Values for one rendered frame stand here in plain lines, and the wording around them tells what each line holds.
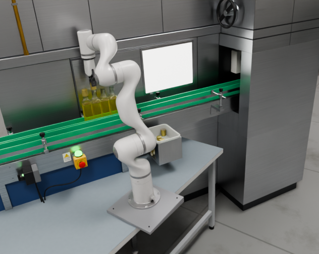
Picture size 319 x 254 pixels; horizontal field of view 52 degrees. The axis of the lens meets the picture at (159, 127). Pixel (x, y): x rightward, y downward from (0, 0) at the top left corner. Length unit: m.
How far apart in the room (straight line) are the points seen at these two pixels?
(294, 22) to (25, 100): 1.90
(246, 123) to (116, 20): 1.21
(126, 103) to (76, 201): 0.74
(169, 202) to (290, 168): 1.55
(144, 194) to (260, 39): 1.31
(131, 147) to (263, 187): 1.65
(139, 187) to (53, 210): 0.54
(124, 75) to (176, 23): 0.93
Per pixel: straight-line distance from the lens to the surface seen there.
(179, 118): 2.39
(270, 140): 2.83
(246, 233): 2.89
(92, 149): 2.09
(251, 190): 2.96
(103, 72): 1.59
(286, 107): 2.81
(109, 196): 2.07
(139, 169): 1.76
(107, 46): 1.64
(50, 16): 2.15
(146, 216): 1.85
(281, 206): 3.20
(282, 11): 2.53
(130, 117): 1.66
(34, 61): 2.15
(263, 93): 2.58
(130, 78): 1.64
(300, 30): 2.69
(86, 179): 2.21
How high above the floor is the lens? 1.98
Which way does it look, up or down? 26 degrees down
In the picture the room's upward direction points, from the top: 4 degrees counter-clockwise
